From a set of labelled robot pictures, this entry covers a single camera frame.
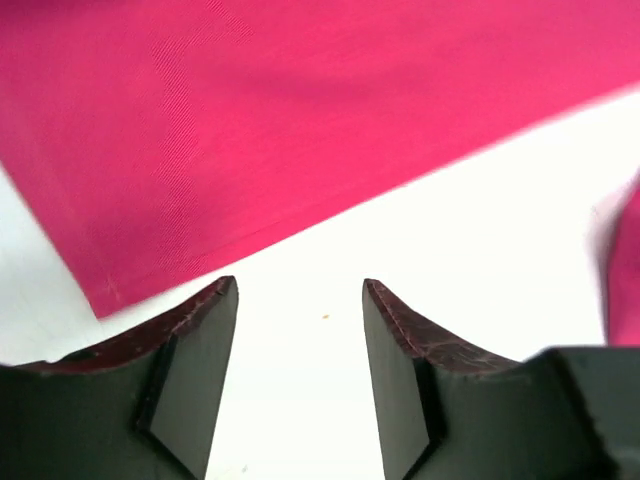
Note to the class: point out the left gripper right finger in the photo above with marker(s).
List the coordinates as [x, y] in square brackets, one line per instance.
[448, 409]

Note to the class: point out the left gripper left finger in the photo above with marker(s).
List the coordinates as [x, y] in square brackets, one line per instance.
[140, 405]

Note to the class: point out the pink trousers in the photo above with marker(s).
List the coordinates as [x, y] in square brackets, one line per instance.
[156, 141]

